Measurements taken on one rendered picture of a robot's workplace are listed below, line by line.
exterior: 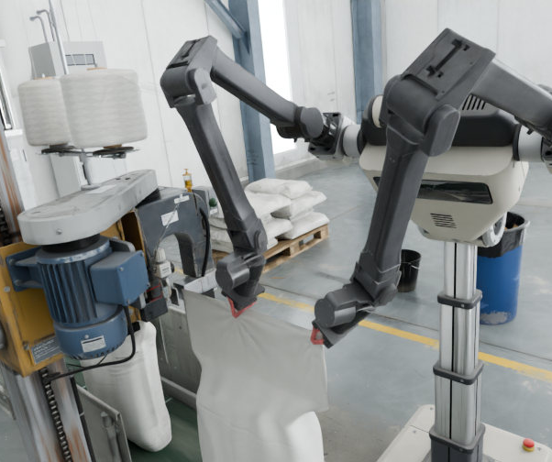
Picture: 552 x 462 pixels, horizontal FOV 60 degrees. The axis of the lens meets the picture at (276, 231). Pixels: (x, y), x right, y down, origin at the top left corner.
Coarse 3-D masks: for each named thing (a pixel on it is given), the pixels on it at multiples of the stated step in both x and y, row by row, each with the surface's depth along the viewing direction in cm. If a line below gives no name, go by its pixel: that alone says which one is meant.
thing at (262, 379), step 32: (192, 320) 140; (224, 320) 130; (256, 320) 121; (224, 352) 134; (256, 352) 125; (288, 352) 116; (320, 352) 109; (224, 384) 133; (256, 384) 127; (288, 384) 120; (320, 384) 112; (224, 416) 131; (256, 416) 122; (288, 416) 119; (224, 448) 134; (256, 448) 124; (288, 448) 119; (320, 448) 127
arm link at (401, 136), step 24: (384, 96) 69; (384, 120) 71; (432, 120) 62; (456, 120) 63; (408, 144) 67; (432, 144) 64; (384, 168) 74; (408, 168) 70; (384, 192) 76; (408, 192) 75; (384, 216) 78; (408, 216) 80; (384, 240) 81; (360, 264) 91; (384, 264) 86
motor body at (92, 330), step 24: (48, 264) 99; (72, 264) 99; (48, 288) 100; (72, 288) 100; (72, 312) 100; (96, 312) 102; (120, 312) 108; (72, 336) 102; (96, 336) 103; (120, 336) 108
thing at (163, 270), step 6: (162, 252) 131; (156, 258) 131; (162, 258) 131; (150, 264) 133; (156, 264) 132; (162, 264) 131; (168, 264) 133; (156, 270) 132; (162, 270) 131; (168, 270) 133; (156, 276) 135; (162, 276) 132; (168, 276) 133; (168, 300) 136
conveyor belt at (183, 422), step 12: (72, 360) 243; (0, 384) 244; (84, 384) 222; (168, 396) 207; (168, 408) 199; (180, 408) 198; (180, 420) 191; (192, 420) 190; (180, 432) 184; (192, 432) 184; (132, 444) 181; (168, 444) 179; (180, 444) 178; (192, 444) 178; (132, 456) 174; (144, 456) 174; (156, 456) 173; (168, 456) 172; (180, 456) 172; (192, 456) 171
